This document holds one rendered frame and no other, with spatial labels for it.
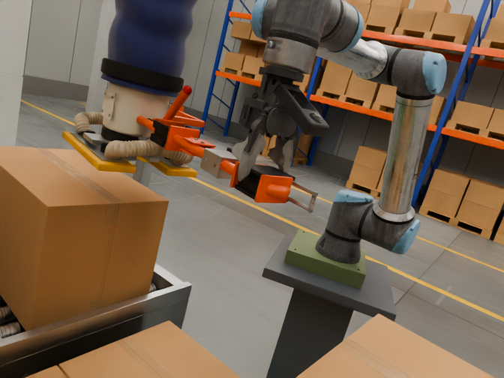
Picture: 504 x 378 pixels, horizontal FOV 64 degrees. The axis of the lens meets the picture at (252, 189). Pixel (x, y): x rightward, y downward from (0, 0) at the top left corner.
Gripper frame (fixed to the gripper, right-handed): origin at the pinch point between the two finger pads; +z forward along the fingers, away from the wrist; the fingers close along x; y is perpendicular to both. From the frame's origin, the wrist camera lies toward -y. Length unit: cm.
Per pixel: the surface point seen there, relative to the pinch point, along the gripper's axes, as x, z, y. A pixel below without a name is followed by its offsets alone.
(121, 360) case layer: 2, 67, 36
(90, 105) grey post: -81, 40, 368
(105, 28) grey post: -82, -35, 364
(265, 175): 4.0, -2.0, -4.5
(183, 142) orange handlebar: 3.8, -0.2, 25.1
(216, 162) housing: 3.7, 0.3, 10.9
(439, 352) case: -38, 27, -27
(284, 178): -0.5, -1.8, -4.8
